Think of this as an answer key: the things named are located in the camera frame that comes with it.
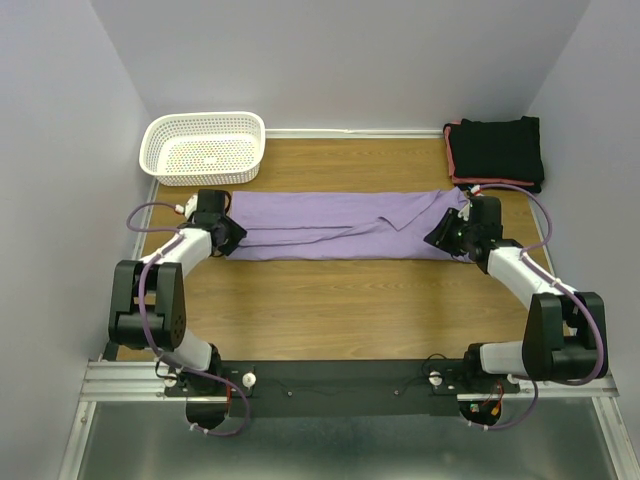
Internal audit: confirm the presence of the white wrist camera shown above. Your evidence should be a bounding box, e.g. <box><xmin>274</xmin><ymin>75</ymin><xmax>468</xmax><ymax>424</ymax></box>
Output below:
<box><xmin>461</xmin><ymin>185</ymin><xmax>483</xmax><ymax>198</ymax></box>
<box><xmin>174</xmin><ymin>194</ymin><xmax>198</xmax><ymax>219</ymax></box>

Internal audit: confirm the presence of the black folded t-shirt top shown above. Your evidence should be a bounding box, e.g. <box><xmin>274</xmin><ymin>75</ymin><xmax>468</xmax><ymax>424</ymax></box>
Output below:
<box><xmin>447</xmin><ymin>116</ymin><xmax>545</xmax><ymax>184</ymax></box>

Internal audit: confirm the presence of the black folded t-shirt bottom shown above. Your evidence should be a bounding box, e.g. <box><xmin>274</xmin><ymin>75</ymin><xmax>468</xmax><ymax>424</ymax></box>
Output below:
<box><xmin>455</xmin><ymin>181</ymin><xmax>541</xmax><ymax>194</ymax></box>

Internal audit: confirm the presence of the red folded t-shirt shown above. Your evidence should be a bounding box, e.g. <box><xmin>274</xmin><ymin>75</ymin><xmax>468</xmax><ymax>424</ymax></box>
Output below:
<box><xmin>443</xmin><ymin>124</ymin><xmax>534</xmax><ymax>187</ymax></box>

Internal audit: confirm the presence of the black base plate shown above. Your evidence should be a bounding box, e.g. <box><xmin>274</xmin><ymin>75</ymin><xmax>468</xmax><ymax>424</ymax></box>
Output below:
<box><xmin>164</xmin><ymin>354</ymin><xmax>519</xmax><ymax>427</ymax></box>

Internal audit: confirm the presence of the black folded t-shirt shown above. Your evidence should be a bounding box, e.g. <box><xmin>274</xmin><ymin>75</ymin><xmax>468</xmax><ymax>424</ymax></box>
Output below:
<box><xmin>455</xmin><ymin>181</ymin><xmax>541</xmax><ymax>194</ymax></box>
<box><xmin>447</xmin><ymin>116</ymin><xmax>545</xmax><ymax>184</ymax></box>

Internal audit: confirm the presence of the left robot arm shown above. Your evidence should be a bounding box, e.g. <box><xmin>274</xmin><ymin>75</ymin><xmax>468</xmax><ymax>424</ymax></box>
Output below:
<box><xmin>108</xmin><ymin>189</ymin><xmax>247</xmax><ymax>396</ymax></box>

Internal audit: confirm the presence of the white perforated plastic basket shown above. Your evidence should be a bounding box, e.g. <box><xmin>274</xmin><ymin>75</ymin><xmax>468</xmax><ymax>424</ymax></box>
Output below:
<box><xmin>139</xmin><ymin>111</ymin><xmax>266</xmax><ymax>187</ymax></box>

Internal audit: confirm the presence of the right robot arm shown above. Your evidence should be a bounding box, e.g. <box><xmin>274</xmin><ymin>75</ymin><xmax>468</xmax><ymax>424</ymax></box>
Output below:
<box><xmin>424</xmin><ymin>196</ymin><xmax>608</xmax><ymax>392</ymax></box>

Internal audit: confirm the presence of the purple t-shirt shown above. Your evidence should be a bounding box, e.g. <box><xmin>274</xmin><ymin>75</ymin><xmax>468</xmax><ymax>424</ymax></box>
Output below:
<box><xmin>228</xmin><ymin>188</ymin><xmax>469</xmax><ymax>263</ymax></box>

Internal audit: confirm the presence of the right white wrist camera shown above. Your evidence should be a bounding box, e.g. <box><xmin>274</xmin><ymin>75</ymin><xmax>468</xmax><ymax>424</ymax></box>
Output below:
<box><xmin>461</xmin><ymin>185</ymin><xmax>483</xmax><ymax>198</ymax></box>

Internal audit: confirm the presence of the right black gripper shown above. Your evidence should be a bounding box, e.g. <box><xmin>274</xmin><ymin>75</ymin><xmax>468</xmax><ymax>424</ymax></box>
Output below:
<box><xmin>422</xmin><ymin>207</ymin><xmax>477</xmax><ymax>257</ymax></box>

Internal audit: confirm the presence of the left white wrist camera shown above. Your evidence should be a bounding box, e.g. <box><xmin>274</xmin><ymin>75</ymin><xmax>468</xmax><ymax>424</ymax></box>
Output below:
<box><xmin>174</xmin><ymin>194</ymin><xmax>198</xmax><ymax>219</ymax></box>

